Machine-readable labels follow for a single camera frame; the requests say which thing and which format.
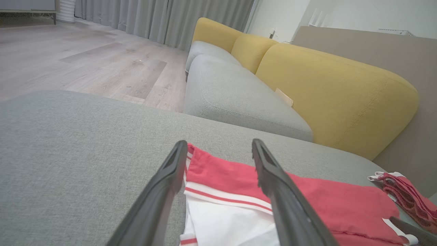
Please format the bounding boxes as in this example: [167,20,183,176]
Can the red shorts white stripe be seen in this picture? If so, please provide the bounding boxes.
[367,172,437,235]

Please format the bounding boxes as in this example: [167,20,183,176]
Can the grey curtains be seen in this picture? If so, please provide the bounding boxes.
[74,0,255,52]

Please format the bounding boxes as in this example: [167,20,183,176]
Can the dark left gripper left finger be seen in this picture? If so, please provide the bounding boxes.
[106,140,188,246]

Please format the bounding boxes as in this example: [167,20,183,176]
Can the taupe partition panel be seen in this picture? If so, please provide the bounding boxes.
[291,26,437,198]

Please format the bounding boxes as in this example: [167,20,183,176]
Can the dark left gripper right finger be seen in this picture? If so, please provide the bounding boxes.
[252,138,340,246]

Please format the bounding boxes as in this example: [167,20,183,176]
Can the short grey sofa seat cushion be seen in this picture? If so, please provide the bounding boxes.
[185,41,243,74]

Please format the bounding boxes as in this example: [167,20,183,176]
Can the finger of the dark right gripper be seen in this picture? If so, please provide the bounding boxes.
[389,216,437,246]

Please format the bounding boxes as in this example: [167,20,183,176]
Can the grey sofa back cushion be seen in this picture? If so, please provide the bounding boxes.
[183,54,314,142]

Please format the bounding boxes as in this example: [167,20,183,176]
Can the red white basketball jersey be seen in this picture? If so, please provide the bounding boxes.
[179,143,419,246]

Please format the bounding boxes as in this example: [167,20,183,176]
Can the low cabinet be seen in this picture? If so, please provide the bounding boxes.
[0,0,60,25]

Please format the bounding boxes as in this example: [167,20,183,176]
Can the white vent unit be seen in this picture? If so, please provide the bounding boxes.
[377,29,415,37]

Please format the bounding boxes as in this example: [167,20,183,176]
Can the large yellow sofa backrest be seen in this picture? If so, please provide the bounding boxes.
[255,43,420,161]

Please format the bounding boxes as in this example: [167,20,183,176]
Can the white ribbed cylinder appliance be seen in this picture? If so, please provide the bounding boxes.
[56,0,76,24]

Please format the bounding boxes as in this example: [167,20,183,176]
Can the yellow sofa end backrest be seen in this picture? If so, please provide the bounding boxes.
[192,17,244,54]

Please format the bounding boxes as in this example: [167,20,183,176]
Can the beige sofa label tag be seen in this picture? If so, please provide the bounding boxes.
[274,87,294,108]

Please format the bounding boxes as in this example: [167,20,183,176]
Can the small yellow sofa backrest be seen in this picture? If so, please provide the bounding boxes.
[230,33,279,75]

